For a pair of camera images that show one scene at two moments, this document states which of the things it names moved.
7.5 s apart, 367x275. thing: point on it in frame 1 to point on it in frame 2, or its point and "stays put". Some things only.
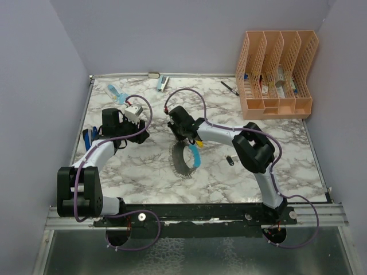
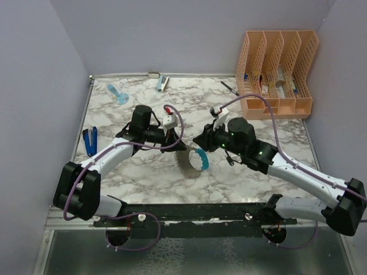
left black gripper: (135, 126) to (171, 136)
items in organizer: (279, 82) stays put
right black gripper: (172, 126) to (206, 140)
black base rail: (199, 220) stays put
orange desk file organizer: (272, 75) stays put
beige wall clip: (153, 75) stays put
